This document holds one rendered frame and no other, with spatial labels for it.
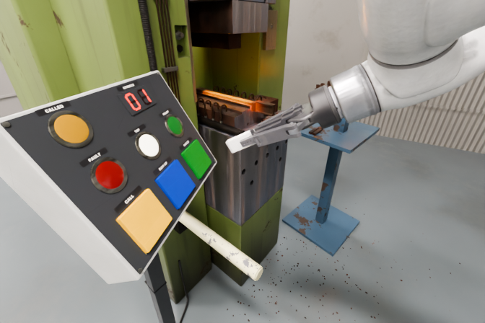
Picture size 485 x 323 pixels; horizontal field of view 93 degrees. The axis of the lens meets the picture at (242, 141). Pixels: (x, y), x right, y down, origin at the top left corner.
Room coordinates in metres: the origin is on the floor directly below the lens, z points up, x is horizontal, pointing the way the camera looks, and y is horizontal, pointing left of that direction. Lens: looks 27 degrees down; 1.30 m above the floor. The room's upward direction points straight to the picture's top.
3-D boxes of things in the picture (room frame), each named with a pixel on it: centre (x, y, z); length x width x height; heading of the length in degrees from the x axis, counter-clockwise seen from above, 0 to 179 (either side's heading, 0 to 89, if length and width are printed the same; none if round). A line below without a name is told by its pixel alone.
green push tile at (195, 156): (0.48, 0.11, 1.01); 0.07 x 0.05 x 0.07; 165
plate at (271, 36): (1.22, -0.13, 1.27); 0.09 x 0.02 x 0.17; 140
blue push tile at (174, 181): (0.38, 0.14, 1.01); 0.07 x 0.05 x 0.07; 165
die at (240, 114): (1.03, 0.13, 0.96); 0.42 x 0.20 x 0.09; 50
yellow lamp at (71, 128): (0.30, 0.25, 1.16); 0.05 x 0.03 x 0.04; 140
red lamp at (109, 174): (0.29, 0.21, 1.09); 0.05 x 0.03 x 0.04; 140
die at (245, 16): (1.03, 0.13, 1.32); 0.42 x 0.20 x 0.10; 50
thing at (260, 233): (1.08, 0.10, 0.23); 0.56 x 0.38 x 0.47; 50
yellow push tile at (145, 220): (0.28, 0.16, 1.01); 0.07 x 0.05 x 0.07; 165
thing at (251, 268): (0.57, 0.12, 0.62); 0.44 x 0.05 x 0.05; 50
